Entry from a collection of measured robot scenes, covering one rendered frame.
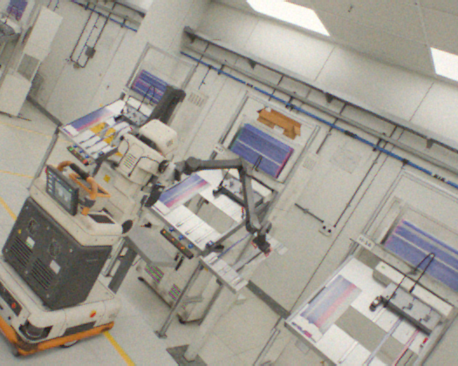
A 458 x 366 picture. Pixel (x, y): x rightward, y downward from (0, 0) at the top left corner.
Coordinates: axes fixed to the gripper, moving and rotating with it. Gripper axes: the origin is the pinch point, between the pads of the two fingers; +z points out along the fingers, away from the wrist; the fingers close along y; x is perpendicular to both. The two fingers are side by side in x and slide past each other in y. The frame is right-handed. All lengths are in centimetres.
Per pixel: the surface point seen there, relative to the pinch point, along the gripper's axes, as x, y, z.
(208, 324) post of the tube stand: 43, 10, 50
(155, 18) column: -185, 388, -10
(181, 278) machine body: 27, 66, 68
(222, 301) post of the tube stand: 28.7, 8.8, 36.4
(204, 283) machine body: 19, 44, 62
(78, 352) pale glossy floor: 118, 34, 20
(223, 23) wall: -254, 322, 1
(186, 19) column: -219, 363, -4
